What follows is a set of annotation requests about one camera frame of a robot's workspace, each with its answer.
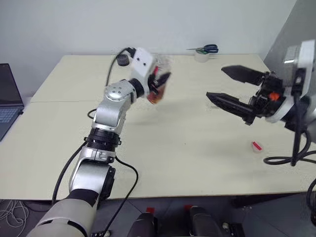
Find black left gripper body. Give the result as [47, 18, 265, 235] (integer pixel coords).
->
[147, 66, 160, 95]

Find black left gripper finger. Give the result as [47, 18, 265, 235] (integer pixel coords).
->
[157, 72, 172, 88]

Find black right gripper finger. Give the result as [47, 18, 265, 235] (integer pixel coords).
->
[206, 91, 257, 125]
[221, 65, 264, 86]

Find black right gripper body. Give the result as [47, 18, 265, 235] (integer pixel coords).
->
[248, 71, 289, 119]

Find clear plastic bag red contents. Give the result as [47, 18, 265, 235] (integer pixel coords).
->
[146, 55, 174, 106]

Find white cap with red tape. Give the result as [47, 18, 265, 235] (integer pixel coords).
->
[251, 140, 263, 154]

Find clear tape roll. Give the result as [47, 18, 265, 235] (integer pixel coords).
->
[194, 49, 211, 63]

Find dark rounded shape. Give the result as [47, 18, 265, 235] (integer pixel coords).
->
[188, 206, 221, 237]
[129, 212, 158, 237]

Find dark laptop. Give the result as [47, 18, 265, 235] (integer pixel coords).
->
[0, 63, 25, 142]

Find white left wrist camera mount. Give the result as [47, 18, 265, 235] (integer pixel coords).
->
[130, 47, 157, 96]

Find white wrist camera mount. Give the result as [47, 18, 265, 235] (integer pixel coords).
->
[266, 39, 316, 124]
[130, 47, 157, 96]

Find blue handled scissors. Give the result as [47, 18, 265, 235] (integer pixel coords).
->
[186, 44, 219, 54]

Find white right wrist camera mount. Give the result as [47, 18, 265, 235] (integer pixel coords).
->
[266, 39, 316, 124]

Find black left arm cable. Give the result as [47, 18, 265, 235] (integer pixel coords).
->
[51, 46, 139, 233]

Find white floor cables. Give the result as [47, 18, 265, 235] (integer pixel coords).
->
[0, 199, 27, 231]

